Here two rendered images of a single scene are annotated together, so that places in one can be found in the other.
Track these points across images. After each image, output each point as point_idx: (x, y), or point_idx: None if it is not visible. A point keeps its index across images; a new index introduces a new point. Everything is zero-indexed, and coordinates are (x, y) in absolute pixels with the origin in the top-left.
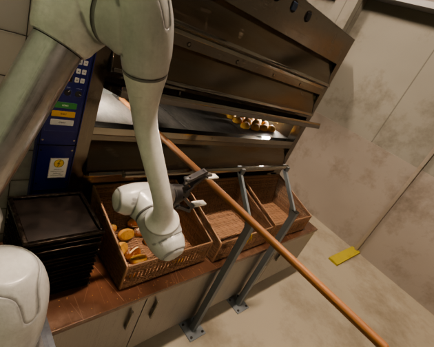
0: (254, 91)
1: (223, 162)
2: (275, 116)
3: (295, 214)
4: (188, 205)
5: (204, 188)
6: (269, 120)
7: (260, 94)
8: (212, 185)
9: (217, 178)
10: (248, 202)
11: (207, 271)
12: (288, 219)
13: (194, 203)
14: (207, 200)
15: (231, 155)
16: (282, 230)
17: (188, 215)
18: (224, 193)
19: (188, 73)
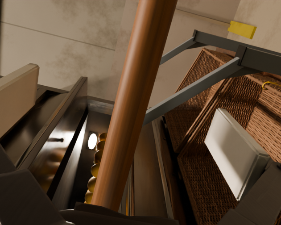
0: (10, 158)
1: (152, 183)
2: (52, 116)
3: (199, 32)
4: None
5: (211, 205)
6: (58, 121)
7: (21, 148)
8: (121, 119)
9: (33, 66)
10: (196, 81)
11: None
12: (212, 40)
13: (240, 167)
14: (233, 194)
15: (139, 173)
16: (234, 46)
17: None
18: (131, 41)
19: None
